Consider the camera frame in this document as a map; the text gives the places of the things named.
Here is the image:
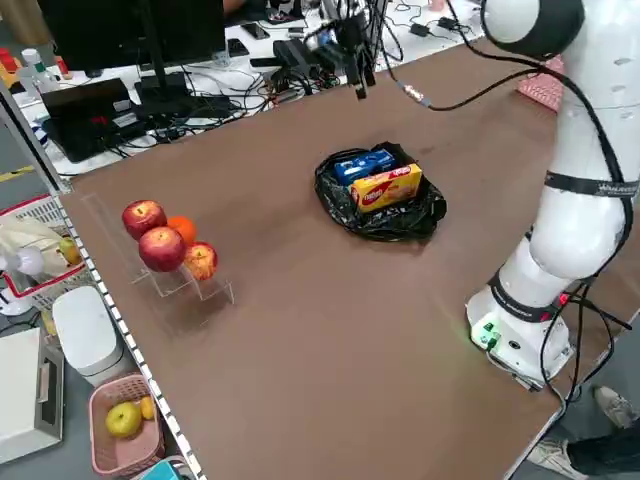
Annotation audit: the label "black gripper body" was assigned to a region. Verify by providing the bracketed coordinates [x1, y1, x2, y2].
[334, 17, 370, 54]

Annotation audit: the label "blue cookie box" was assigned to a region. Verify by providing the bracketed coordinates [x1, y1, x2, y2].
[333, 148, 401, 186]

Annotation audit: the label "yellow wafer box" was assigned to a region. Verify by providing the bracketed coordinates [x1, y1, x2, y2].
[348, 163, 424, 214]

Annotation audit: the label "black plastic bag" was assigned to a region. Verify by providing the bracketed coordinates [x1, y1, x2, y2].
[314, 141, 448, 246]

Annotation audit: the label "white basket red rim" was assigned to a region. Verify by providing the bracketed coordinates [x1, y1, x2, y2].
[0, 194, 92, 304]

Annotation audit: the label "cream cloth bag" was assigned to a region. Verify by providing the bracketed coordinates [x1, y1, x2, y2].
[0, 214, 66, 281]

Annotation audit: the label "tall pink plastic basket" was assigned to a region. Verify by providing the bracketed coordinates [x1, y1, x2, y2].
[88, 373, 166, 476]

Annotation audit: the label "black finned power supply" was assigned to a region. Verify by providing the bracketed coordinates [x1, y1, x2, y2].
[273, 38, 322, 76]
[303, 42, 354, 74]

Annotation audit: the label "white side desk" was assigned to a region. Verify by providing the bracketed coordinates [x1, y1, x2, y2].
[49, 0, 516, 176]

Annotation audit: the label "person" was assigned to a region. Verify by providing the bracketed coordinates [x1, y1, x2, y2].
[529, 384, 640, 477]
[222, 0, 304, 25]

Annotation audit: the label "black monitor stand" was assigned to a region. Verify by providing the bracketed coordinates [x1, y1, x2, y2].
[133, 0, 195, 119]

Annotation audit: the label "orange fruit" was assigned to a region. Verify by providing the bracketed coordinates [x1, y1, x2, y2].
[167, 215, 199, 246]

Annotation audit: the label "red yellow streaked apple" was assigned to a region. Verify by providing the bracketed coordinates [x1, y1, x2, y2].
[182, 241, 220, 282]

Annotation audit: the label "black computer monitor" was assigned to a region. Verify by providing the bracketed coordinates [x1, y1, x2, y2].
[37, 0, 228, 72]

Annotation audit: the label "clear acrylic fruit stand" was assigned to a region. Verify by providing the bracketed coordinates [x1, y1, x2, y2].
[78, 192, 236, 337]

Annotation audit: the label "black electronics case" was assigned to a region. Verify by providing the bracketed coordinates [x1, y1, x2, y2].
[40, 77, 151, 164]

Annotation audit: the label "clear plastic water bottle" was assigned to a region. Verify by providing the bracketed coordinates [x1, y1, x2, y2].
[19, 48, 60, 95]

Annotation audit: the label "small yellow green fruit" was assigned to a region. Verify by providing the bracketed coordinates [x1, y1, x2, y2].
[58, 237, 83, 266]

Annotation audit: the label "white rounded bin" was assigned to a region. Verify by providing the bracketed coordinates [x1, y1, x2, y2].
[51, 285, 126, 387]

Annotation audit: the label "white handheld fan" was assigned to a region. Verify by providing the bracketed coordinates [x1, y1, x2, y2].
[0, 246, 47, 317]

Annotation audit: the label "yellow pear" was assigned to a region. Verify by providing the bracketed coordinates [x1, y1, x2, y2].
[105, 401, 144, 441]

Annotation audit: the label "teal box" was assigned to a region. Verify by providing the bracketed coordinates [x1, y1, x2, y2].
[144, 459, 191, 480]

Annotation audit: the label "white grey machine box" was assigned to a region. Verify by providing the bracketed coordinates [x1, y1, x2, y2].
[0, 327, 66, 465]

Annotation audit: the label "aluminium frame post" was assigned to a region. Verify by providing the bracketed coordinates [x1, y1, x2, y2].
[0, 79, 72, 197]
[363, 0, 387, 80]

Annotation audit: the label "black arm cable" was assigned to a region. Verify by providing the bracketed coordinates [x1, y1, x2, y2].
[367, 0, 631, 211]

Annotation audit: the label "tangled black cables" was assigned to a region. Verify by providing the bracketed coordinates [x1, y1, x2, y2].
[114, 64, 311, 146]

